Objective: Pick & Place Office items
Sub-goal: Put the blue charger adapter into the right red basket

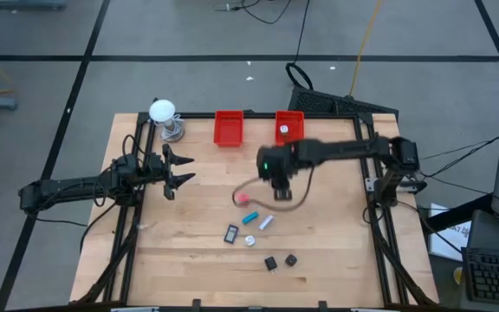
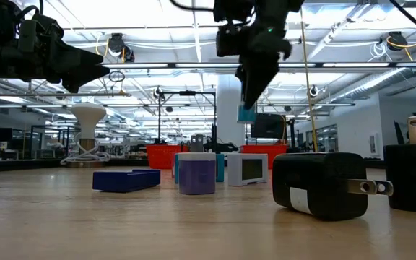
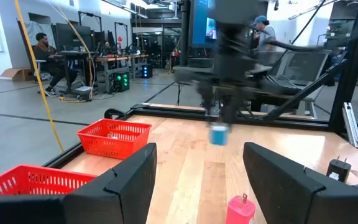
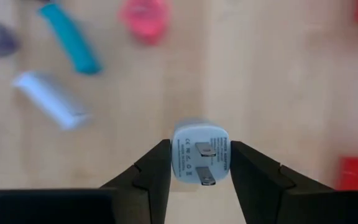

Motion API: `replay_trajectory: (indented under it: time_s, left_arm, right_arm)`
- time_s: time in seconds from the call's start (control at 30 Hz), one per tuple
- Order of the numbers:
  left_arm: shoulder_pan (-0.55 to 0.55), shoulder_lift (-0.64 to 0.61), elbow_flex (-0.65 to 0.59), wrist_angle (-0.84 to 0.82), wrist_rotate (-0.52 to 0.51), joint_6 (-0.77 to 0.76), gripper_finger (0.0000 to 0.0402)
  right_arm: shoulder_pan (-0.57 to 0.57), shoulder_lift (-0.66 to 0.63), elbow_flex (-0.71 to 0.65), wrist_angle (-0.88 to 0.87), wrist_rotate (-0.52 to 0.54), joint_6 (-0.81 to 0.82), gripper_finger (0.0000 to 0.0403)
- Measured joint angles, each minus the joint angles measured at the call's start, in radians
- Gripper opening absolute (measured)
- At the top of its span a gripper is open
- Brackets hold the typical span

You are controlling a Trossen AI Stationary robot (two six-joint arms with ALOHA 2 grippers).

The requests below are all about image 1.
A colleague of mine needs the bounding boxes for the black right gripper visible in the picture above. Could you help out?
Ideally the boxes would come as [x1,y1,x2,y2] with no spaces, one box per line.
[256,144,299,202]

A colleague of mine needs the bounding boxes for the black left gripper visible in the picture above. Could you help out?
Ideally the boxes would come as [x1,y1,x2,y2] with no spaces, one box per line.
[145,143,198,201]

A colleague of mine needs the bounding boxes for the small black display device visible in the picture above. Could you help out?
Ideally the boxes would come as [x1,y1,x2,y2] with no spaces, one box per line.
[223,224,239,245]

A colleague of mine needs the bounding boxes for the red plastic basket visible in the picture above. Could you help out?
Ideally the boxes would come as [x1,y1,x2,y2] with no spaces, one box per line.
[213,109,245,149]
[274,110,306,146]

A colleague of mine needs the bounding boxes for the white mushroom table lamp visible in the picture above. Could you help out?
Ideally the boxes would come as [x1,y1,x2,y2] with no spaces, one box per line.
[148,99,186,144]

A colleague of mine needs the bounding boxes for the black perforated panel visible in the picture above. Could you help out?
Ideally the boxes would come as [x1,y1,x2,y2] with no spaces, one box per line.
[287,85,400,119]

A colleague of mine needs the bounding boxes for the white paper sheet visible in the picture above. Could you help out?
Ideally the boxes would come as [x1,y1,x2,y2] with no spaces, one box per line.
[427,202,472,262]

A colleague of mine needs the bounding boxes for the black computer keyboard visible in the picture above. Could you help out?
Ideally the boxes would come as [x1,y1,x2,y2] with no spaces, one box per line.
[461,246,499,309]

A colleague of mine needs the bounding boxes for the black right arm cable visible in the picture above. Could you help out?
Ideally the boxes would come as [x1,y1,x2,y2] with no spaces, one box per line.
[231,166,315,213]

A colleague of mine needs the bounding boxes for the white coiled lamp cable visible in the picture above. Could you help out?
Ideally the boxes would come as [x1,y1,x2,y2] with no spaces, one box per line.
[160,113,185,140]

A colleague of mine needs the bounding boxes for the black aluminium table frame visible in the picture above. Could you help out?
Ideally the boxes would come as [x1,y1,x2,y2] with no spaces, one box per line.
[75,111,440,307]

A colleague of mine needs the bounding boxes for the black looped floor cable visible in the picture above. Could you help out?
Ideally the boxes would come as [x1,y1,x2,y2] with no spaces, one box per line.
[284,0,314,91]

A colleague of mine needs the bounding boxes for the yellow hanging cable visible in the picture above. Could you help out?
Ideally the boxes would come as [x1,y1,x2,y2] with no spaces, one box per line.
[347,0,383,97]

